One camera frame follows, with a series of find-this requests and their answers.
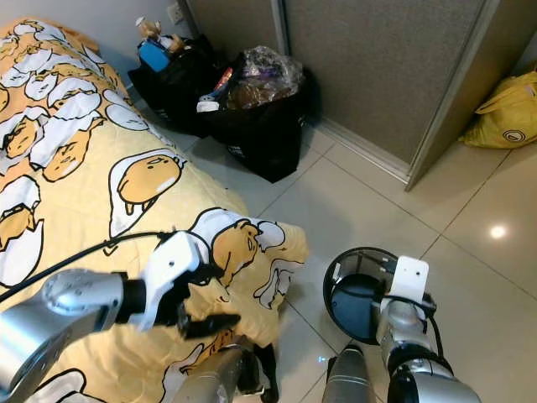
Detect blue box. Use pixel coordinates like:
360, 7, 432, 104
139, 39, 173, 73

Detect red can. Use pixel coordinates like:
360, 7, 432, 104
214, 67, 236, 93

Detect grey robot leg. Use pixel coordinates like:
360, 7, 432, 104
321, 344, 374, 403
172, 336, 279, 403

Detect grey sliding door wardrobe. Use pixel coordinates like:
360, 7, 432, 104
185, 0, 537, 192

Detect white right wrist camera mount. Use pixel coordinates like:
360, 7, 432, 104
388, 255, 431, 305

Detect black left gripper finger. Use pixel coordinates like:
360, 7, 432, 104
183, 313, 242, 341

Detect grey right robot leg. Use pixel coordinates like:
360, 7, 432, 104
321, 344, 374, 403

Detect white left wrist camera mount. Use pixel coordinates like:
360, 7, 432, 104
138, 230, 212, 331

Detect brown toy figure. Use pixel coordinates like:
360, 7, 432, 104
134, 17, 187, 53

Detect white wall socket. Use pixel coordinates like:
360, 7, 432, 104
166, 2, 186, 25

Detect yellow cartoon print blanket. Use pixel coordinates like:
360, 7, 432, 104
0, 17, 310, 403

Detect grey left robot leg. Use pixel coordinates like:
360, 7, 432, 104
172, 336, 279, 403

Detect large black fabric bag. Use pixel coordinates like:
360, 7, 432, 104
201, 49, 321, 184

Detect clear plastic bag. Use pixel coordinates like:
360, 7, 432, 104
228, 45, 307, 110

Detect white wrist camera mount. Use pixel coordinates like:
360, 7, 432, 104
388, 255, 431, 305
138, 230, 212, 331

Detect black mesh waste bin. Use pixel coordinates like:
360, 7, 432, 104
322, 246, 422, 347

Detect yellow bag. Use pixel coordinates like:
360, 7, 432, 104
461, 71, 537, 151

